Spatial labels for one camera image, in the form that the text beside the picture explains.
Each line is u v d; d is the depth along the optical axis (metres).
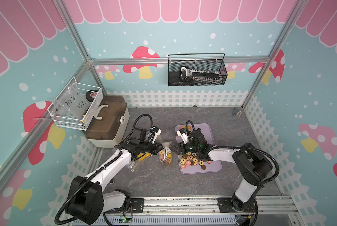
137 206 0.74
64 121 0.64
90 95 0.81
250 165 0.48
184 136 0.81
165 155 0.81
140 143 0.65
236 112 1.17
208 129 1.06
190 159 0.88
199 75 0.88
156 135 0.75
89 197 0.40
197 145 0.72
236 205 0.66
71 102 0.68
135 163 0.88
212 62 0.92
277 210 0.73
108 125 0.86
